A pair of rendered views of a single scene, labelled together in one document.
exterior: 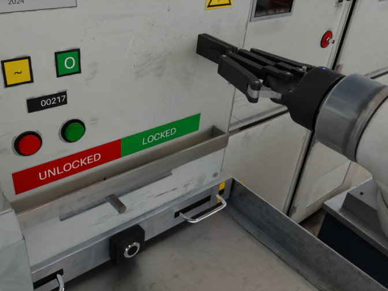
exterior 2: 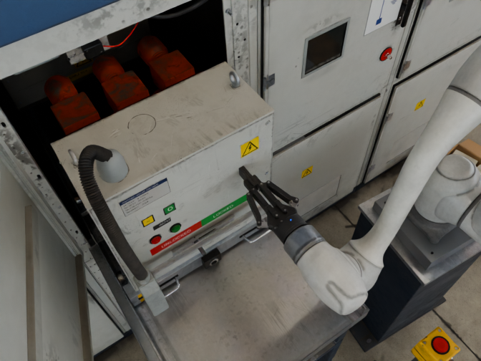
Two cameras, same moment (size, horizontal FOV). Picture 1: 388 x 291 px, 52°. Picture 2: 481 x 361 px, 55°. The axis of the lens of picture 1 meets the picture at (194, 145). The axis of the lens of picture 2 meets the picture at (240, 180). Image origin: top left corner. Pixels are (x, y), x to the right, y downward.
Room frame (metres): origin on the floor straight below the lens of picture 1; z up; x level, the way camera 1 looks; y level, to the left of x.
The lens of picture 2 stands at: (-0.10, -0.16, 2.21)
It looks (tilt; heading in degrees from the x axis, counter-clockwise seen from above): 55 degrees down; 14
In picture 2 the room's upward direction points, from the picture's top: 3 degrees counter-clockwise
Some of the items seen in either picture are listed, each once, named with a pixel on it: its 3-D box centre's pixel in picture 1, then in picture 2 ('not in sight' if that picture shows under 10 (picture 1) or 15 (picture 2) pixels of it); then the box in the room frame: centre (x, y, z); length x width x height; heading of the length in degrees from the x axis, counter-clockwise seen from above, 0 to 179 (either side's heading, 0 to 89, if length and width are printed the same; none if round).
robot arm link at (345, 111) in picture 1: (354, 116); (303, 243); (0.41, -0.18, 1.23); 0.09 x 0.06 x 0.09; 135
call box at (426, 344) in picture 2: not in sight; (434, 349); (0.34, -0.59, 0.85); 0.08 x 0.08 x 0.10; 45
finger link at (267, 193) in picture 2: (267, 70); (273, 200); (0.52, -0.09, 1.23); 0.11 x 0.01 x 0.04; 43
